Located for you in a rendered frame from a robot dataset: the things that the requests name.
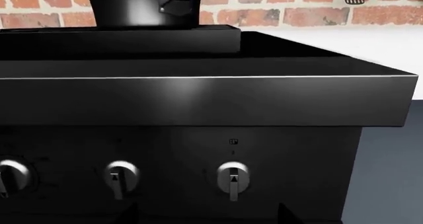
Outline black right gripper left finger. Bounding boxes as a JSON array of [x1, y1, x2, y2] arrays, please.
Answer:
[[116, 200, 139, 224]]

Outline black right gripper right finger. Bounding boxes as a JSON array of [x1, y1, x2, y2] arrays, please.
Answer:
[[278, 202, 310, 224]]

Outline black cooking pot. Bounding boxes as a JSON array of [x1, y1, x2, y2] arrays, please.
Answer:
[[87, 0, 202, 31]]

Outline silver stove knob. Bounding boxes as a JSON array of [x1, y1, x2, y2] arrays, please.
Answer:
[[216, 161, 251, 202], [0, 159, 32, 198], [104, 160, 139, 200]]

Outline grey cabinet front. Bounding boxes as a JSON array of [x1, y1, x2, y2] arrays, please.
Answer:
[[340, 104, 423, 224]]

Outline black stove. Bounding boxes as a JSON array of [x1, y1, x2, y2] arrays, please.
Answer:
[[0, 23, 419, 224]]

